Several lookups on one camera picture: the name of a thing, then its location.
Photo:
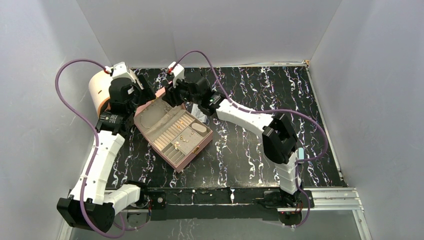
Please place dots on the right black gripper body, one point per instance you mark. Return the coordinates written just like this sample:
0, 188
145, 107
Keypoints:
178, 95

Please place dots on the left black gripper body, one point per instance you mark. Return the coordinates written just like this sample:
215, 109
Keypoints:
141, 96

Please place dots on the pink jewelry box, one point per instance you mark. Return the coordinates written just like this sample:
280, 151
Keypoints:
161, 125

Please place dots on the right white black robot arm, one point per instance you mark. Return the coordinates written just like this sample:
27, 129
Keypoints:
277, 134

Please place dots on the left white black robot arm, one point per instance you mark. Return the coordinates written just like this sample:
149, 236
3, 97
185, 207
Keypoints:
87, 206

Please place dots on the silver jewelry in box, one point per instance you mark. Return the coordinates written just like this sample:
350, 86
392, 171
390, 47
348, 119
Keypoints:
176, 145

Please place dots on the white orange cylindrical drawer box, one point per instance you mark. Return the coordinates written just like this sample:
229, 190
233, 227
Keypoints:
98, 87

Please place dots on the small blue grey object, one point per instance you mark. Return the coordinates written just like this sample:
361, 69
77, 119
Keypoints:
299, 155

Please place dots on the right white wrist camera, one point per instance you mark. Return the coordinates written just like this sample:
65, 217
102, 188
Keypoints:
177, 71

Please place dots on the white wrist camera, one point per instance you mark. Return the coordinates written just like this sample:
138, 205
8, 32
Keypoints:
120, 70
177, 71

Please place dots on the clear packaged necklace card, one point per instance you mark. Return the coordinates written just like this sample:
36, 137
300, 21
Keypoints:
196, 112

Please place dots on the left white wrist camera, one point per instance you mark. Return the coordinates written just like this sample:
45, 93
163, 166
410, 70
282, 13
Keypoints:
120, 70

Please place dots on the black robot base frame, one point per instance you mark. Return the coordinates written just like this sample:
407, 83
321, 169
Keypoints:
220, 203

